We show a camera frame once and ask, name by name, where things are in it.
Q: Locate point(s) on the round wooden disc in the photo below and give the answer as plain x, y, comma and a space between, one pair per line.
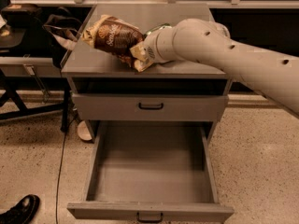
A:
83, 132

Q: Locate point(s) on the grey drawer cabinet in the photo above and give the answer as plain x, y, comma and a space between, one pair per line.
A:
93, 71

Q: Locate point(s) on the dark bag with straps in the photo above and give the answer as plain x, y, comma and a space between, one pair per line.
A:
63, 31

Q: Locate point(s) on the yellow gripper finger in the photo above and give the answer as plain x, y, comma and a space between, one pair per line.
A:
138, 52

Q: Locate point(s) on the black table with legs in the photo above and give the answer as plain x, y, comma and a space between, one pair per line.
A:
29, 61

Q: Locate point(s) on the black shoe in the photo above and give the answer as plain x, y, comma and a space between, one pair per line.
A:
23, 212

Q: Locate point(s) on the crushed green soda can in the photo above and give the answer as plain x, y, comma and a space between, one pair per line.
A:
157, 28

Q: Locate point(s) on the closed grey upper drawer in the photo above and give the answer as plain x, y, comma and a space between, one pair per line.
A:
150, 107

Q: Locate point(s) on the brown chip bag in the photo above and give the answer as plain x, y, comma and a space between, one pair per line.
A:
115, 36

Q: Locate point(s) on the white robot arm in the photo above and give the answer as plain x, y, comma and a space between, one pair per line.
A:
272, 74

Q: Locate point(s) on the open grey middle drawer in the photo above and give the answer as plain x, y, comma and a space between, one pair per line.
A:
151, 172

